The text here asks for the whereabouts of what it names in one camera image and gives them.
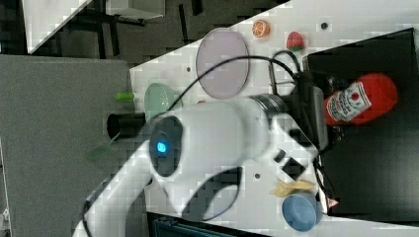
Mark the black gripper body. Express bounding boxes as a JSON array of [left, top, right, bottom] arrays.
[[292, 71, 336, 152]]

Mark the red ketchup bottle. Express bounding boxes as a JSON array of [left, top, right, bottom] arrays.
[[324, 73, 398, 126]]

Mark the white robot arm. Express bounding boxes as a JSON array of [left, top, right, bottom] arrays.
[[72, 72, 328, 237]]

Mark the red strawberry toy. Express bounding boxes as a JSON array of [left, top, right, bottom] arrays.
[[287, 32, 304, 51]]

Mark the peeled banana toy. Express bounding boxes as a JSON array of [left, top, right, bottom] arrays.
[[270, 179, 315, 198]]

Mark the orange slice toy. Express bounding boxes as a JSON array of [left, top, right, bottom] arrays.
[[252, 20, 271, 38]]

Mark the blue bowl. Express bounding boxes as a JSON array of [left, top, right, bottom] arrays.
[[282, 193, 323, 232]]

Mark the lilac round plate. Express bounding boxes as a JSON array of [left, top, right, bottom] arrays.
[[196, 28, 249, 100]]

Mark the green cucumber toy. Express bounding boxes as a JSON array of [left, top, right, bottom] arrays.
[[115, 93, 135, 101]]

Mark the black cylinder cup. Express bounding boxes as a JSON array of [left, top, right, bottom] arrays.
[[107, 113, 146, 139]]

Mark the teal crate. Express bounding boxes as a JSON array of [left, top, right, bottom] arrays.
[[150, 217, 266, 237]]

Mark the grey side cabinet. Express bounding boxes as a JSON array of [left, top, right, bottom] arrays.
[[1, 55, 133, 237]]

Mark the white background table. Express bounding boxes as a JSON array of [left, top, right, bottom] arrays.
[[21, 0, 93, 53]]

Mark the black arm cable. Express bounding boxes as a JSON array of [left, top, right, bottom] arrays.
[[166, 48, 330, 198]]

